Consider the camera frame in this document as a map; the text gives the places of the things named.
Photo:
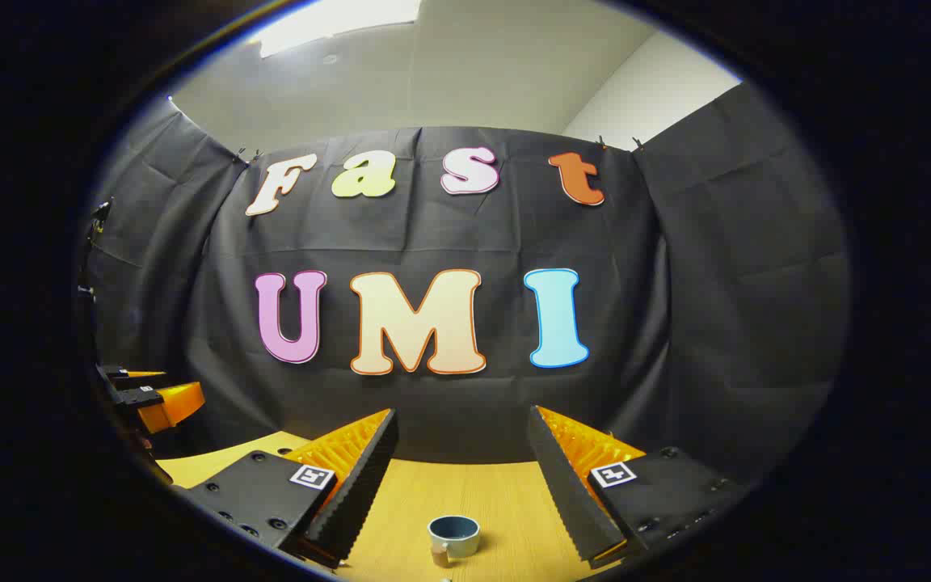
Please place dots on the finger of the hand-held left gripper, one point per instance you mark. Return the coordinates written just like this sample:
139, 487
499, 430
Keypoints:
122, 373
174, 404

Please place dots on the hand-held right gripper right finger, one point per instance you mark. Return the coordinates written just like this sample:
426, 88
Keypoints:
566, 493

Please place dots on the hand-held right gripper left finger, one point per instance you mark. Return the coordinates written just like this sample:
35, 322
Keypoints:
360, 493

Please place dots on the wooden desktop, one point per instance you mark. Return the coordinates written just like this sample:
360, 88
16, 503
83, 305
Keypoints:
498, 501

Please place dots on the ceiling light panel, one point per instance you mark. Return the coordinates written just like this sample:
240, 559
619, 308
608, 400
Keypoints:
336, 20

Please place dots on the black backdrop cloth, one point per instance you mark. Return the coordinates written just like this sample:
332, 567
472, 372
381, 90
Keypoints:
449, 234

